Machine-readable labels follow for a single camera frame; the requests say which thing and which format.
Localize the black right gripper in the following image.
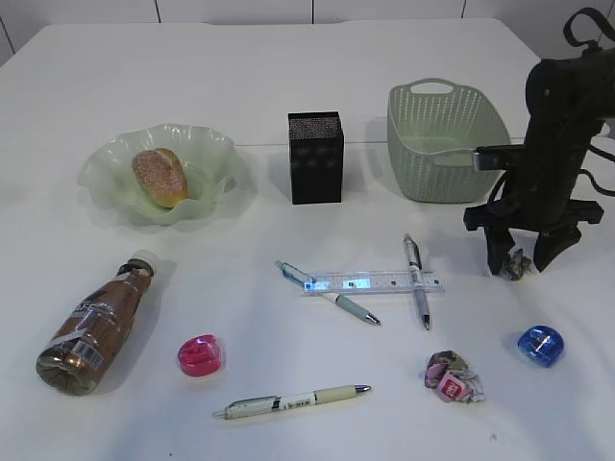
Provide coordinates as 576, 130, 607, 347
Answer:
463, 109, 603, 275

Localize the small paper ball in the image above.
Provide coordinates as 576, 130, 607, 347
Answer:
500, 249, 532, 281

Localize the large paper ball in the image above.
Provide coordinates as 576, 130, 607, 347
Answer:
424, 351, 485, 403

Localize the sesame bread roll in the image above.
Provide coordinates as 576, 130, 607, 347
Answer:
132, 148, 188, 208

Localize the brown drink bottle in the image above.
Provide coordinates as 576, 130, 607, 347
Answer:
36, 250, 160, 396

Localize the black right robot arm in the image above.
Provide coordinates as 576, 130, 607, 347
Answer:
463, 48, 614, 275

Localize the blue pencil sharpener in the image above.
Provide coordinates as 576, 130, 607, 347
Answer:
517, 326, 565, 368

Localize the grey white pen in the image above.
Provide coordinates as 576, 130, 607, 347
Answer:
403, 233, 431, 330

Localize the green woven plastic basket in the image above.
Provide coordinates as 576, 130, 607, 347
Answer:
387, 78, 510, 204

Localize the black pen holder box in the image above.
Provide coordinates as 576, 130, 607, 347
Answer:
287, 111, 344, 205

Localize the teal white pen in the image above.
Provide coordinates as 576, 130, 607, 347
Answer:
275, 260, 381, 326

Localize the green ruffled glass plate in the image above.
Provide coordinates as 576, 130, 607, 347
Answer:
78, 123, 241, 226

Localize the cream white pen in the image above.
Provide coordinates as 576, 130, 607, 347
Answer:
212, 384, 373, 421

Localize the pink pencil sharpener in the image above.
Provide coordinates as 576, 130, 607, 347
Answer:
178, 334, 224, 377

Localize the clear plastic ruler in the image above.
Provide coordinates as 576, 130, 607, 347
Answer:
301, 268, 447, 297

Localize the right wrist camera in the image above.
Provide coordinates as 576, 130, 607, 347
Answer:
474, 144, 526, 171

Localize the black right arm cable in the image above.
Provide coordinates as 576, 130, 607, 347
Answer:
562, 7, 615, 198

